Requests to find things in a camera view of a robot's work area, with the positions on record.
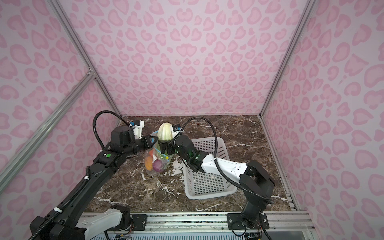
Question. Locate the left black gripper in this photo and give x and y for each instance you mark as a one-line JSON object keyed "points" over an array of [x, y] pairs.
{"points": [[145, 138]]}

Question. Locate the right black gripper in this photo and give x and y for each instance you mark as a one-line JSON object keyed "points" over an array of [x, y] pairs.
{"points": [[170, 143]]}

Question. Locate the green white toy cabbage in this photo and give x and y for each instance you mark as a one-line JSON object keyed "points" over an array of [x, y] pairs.
{"points": [[165, 132]]}

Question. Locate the yellow toy potato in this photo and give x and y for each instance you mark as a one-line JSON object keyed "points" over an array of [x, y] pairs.
{"points": [[149, 164]]}

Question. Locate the clear zip top bag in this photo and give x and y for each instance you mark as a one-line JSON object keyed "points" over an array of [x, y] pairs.
{"points": [[158, 157]]}

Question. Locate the purple toy onion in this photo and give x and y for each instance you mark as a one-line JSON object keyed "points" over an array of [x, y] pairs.
{"points": [[158, 165]]}

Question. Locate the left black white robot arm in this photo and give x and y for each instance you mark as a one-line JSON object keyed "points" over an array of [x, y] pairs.
{"points": [[62, 223]]}

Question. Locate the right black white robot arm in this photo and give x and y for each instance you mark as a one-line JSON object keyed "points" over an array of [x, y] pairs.
{"points": [[200, 155]]}

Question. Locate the white plastic basket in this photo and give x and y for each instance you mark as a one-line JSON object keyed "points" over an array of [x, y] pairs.
{"points": [[200, 186]]}

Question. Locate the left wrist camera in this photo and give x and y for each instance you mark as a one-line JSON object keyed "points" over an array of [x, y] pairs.
{"points": [[137, 126]]}

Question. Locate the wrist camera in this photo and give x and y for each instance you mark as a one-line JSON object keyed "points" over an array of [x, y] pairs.
{"points": [[137, 126], [176, 128]]}

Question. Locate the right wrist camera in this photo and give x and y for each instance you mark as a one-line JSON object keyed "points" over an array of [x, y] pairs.
{"points": [[176, 128]]}

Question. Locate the aluminium frame strut left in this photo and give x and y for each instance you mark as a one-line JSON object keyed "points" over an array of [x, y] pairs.
{"points": [[20, 159]]}

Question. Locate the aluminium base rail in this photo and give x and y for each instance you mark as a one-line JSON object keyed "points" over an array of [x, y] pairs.
{"points": [[294, 225]]}

